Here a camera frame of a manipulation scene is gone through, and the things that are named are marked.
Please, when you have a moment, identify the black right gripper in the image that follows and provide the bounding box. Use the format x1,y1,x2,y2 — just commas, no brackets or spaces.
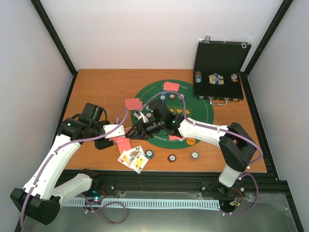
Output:
126,119,164,141

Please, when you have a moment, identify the queen face card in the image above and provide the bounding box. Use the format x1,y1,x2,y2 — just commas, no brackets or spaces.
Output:
128,145,144,161

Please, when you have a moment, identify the blue 50 chip stack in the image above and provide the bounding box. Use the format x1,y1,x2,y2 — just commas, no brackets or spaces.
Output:
145,149,154,159

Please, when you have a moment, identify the two of hearts card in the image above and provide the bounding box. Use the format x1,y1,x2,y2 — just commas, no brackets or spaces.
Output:
118,149,136,168

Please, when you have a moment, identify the two of spades card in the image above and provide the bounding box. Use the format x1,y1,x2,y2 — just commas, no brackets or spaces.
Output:
131,154,148,174

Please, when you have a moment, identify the brown 100 chip stack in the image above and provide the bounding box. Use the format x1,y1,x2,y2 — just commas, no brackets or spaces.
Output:
168,154,177,162

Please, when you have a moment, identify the blue orange chips top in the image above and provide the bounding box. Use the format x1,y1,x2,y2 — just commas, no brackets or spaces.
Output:
178,94,185,100

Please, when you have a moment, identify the blue orange 10 chip stack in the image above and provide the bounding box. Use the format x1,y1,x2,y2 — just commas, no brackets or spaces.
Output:
191,151,199,160

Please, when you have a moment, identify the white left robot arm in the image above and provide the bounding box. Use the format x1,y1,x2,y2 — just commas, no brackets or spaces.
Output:
10,103,109,228

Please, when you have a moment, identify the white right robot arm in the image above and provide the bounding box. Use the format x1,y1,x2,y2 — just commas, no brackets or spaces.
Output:
126,100,257,188

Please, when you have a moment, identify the yellow red card box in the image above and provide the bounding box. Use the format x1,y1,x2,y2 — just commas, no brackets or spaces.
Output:
124,127,132,133

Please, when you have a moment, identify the orange big blind button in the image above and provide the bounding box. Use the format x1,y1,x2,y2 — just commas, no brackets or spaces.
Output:
186,138,196,146

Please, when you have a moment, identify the round green poker mat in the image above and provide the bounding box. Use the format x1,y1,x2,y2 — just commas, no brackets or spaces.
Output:
136,79,214,149

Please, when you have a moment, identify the chip stack in case left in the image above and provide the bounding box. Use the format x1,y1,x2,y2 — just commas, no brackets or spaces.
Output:
195,71,202,83

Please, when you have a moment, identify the chip stack in case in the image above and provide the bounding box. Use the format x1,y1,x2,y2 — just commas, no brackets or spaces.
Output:
230,73,239,82
195,71,202,83

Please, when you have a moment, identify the card pack in case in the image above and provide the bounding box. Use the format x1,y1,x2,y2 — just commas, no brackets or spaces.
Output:
209,73,224,85

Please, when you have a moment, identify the black poker case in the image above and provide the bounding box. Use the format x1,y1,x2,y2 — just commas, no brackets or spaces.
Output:
193,36,252,106

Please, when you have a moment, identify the chip stack in case right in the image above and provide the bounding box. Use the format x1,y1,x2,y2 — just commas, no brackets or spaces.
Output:
230,73,239,82

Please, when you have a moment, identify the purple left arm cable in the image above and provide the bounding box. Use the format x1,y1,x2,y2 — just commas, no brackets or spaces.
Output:
20,108,128,230

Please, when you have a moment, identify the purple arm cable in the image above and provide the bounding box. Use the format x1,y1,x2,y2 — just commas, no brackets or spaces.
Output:
139,91,264,216
20,108,128,230

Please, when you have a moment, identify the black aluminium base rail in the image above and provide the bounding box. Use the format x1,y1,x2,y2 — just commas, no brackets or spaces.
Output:
31,170,288,200

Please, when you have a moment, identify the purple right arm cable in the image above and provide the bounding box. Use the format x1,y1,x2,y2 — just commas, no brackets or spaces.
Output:
139,91,264,216

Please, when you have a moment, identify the light blue cable duct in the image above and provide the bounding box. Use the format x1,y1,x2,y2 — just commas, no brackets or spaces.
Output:
65,197,221,210

